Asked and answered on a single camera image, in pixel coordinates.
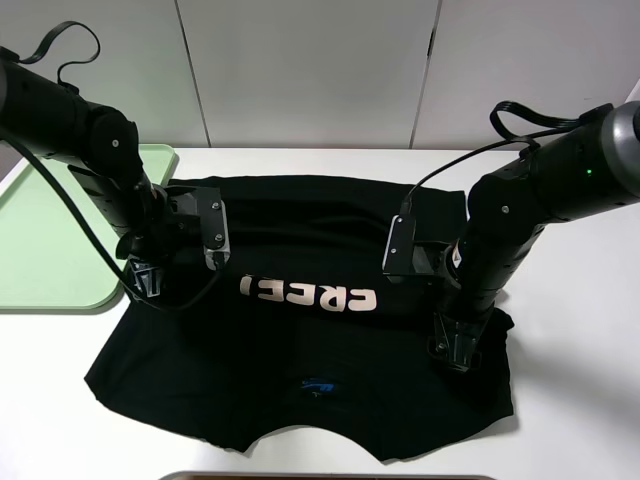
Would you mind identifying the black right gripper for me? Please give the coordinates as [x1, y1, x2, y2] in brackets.
[412, 241, 483, 373]

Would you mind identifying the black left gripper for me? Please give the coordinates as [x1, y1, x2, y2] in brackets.
[116, 185, 216, 300]

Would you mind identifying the black short sleeve t-shirt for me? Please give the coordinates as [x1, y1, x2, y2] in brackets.
[85, 176, 514, 461]

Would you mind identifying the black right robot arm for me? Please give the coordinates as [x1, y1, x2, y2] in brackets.
[430, 101, 639, 372]

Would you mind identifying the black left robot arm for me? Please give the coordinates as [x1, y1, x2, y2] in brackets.
[1, 49, 230, 311]

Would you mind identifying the light green plastic tray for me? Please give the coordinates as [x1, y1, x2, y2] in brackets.
[0, 143, 180, 316]

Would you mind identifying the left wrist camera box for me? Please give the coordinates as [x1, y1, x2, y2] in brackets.
[197, 188, 231, 271]

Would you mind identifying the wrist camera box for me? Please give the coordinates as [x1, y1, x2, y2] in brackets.
[382, 214, 416, 284]
[197, 188, 231, 271]

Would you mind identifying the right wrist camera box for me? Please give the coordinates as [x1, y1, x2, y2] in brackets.
[382, 214, 416, 284]

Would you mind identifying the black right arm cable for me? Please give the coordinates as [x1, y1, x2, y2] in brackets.
[399, 99, 596, 217]

